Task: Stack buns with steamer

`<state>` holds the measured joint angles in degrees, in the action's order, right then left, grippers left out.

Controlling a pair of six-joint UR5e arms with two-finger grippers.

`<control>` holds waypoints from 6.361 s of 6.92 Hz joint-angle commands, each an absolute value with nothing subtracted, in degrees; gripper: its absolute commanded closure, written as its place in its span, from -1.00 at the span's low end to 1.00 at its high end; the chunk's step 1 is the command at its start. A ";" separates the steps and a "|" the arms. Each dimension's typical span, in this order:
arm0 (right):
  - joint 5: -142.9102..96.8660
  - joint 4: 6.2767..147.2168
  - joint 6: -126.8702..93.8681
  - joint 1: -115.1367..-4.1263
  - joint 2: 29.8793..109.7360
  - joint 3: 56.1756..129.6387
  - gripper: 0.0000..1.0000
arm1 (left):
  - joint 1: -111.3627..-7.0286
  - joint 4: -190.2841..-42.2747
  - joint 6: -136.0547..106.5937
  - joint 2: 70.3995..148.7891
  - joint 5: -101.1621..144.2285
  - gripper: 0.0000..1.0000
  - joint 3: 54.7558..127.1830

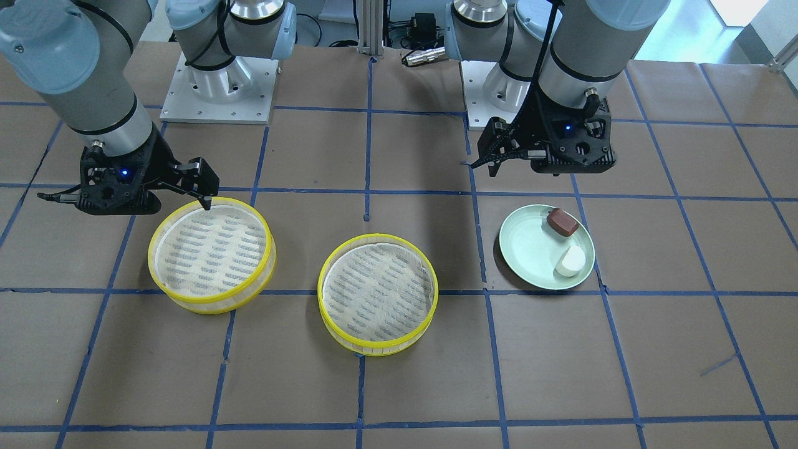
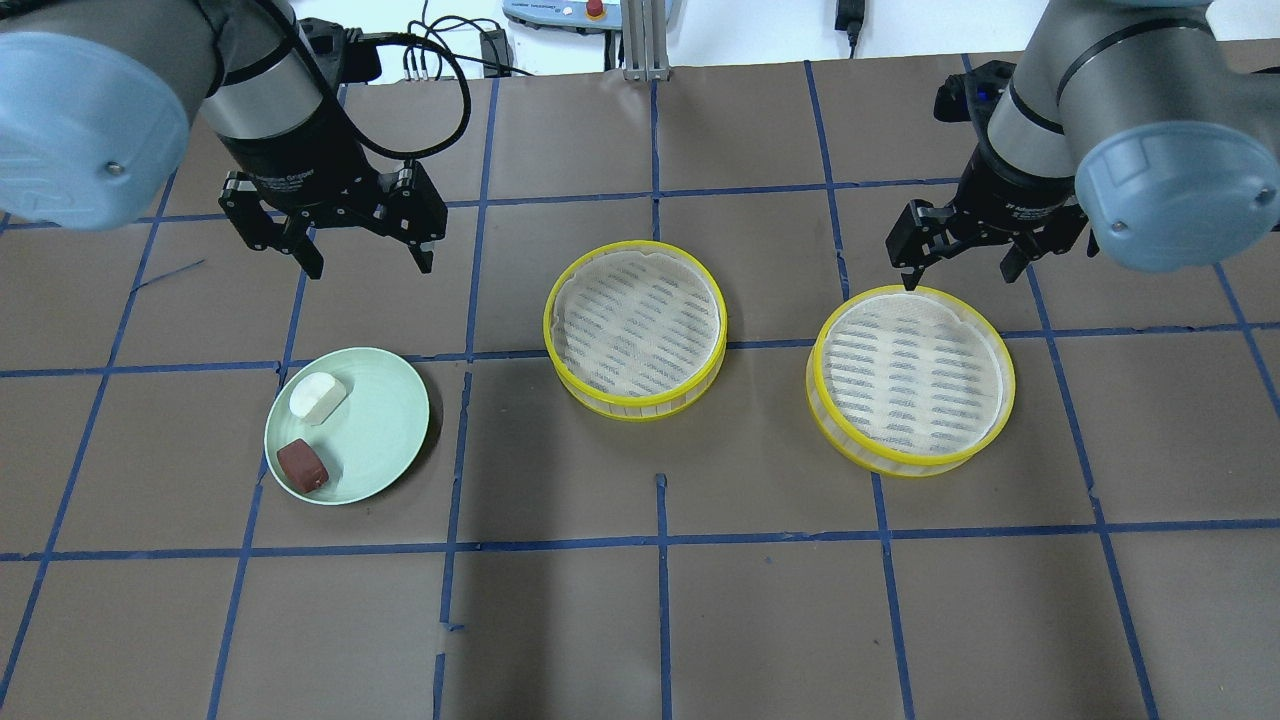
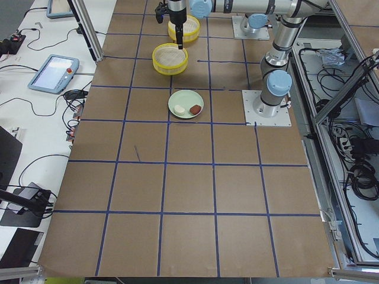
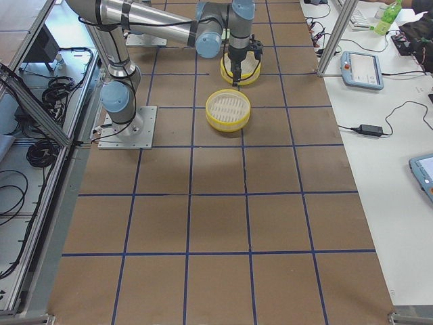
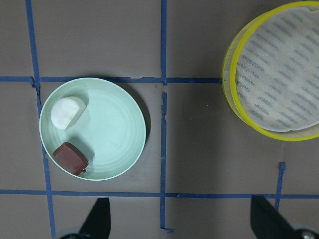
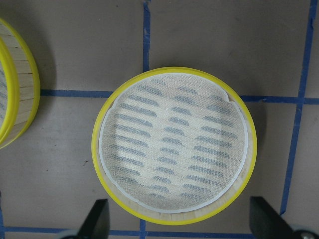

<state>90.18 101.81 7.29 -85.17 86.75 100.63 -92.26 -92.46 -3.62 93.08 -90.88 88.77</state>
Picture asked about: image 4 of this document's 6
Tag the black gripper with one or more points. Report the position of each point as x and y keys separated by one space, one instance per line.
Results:
x=236 y=57

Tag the teach pendant lower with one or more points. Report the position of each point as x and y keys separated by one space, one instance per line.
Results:
x=421 y=168

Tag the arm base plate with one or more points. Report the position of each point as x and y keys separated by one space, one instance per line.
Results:
x=138 y=135
x=144 y=40

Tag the aluminium frame post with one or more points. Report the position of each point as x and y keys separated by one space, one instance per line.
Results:
x=337 y=32

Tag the teach pendant upper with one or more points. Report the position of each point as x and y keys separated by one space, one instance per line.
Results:
x=361 y=70

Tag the black power adapter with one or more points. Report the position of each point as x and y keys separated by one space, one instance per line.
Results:
x=372 y=130

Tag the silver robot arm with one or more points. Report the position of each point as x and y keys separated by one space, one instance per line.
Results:
x=108 y=20

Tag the green plastic bottle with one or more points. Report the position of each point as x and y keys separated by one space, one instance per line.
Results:
x=388 y=17

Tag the yellow steamer basket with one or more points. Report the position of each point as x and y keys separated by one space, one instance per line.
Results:
x=250 y=68
x=228 y=110

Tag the teach pendant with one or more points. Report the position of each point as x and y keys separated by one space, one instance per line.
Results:
x=421 y=168
x=361 y=70

